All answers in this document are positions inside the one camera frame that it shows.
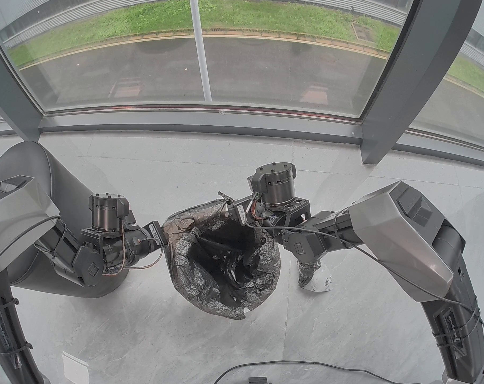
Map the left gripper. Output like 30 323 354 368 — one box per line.
103 220 166 273

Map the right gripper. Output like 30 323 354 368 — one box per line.
229 195 275 230

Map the black plastic bag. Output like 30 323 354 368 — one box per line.
162 191 283 321

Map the crumpled black plastic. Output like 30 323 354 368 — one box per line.
298 259 324 289

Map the dark grey round chair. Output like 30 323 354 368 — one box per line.
0 140 132 300

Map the white printed wrapper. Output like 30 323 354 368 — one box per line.
306 264 333 293

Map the window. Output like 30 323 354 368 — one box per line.
0 0 484 165

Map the black cable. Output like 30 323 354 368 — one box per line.
218 360 390 384

